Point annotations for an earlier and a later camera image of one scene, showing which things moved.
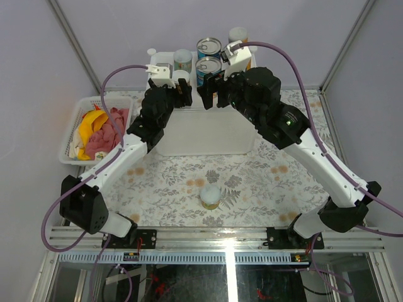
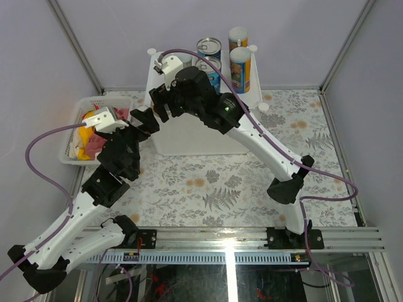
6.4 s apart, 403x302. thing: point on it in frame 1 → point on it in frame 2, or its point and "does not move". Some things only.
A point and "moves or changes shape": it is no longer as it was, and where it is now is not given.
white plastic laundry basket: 82,106 does not move
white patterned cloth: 75,143 does not move
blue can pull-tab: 208,46 does not move
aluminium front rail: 242,245 does not move
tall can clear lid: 252,50 moves or changes shape
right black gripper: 211,82 → 158,97
